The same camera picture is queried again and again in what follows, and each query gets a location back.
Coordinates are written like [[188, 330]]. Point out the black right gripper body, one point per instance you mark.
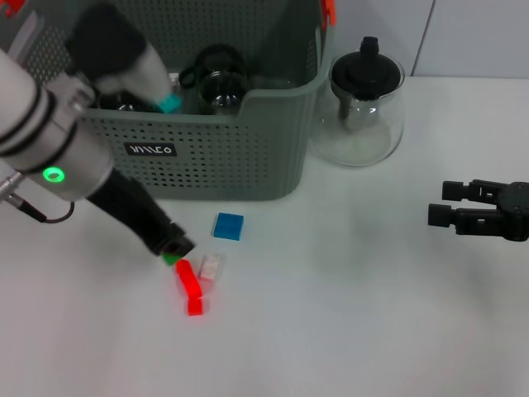
[[516, 211]]

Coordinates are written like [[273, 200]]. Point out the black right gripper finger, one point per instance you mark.
[[471, 191], [465, 220]]

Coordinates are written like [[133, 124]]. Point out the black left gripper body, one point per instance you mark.
[[132, 207]]

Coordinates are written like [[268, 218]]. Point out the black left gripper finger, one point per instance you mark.
[[184, 240], [169, 251]]

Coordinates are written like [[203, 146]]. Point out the green toy brick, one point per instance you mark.
[[169, 260]]

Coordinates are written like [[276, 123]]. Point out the teal toy brick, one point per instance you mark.
[[170, 103]]

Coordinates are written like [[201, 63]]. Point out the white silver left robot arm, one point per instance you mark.
[[41, 136]]

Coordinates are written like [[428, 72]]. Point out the grey perforated storage basket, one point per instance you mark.
[[248, 165]]

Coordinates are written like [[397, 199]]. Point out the large red toy brick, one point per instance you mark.
[[192, 287]]

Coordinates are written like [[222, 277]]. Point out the blue square toy brick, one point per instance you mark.
[[228, 226]]

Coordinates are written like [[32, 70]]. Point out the clear glass teapot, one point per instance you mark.
[[359, 144]]

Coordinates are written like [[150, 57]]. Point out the black teapot lid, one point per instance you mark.
[[363, 72]]

